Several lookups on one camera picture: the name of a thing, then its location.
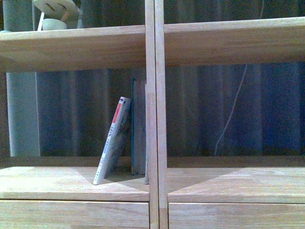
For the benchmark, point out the white round bowl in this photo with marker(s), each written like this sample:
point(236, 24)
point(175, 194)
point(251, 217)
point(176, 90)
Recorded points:
point(53, 24)

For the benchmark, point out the teal upright book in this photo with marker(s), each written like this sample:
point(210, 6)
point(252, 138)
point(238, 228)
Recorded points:
point(139, 149)

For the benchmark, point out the wooden disc ornament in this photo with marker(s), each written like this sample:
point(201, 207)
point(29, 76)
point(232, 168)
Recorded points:
point(64, 10)

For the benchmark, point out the grey vertical pillar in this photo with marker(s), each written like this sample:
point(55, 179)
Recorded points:
point(23, 114)

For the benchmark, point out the white paperback book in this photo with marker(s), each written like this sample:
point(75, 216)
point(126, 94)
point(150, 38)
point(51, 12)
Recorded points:
point(116, 139)

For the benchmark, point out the dark blue curtain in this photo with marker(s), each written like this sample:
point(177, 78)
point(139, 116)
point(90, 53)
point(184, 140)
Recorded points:
point(220, 110)

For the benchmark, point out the light wooden bookshelf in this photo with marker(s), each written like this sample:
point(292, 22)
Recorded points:
point(190, 197)

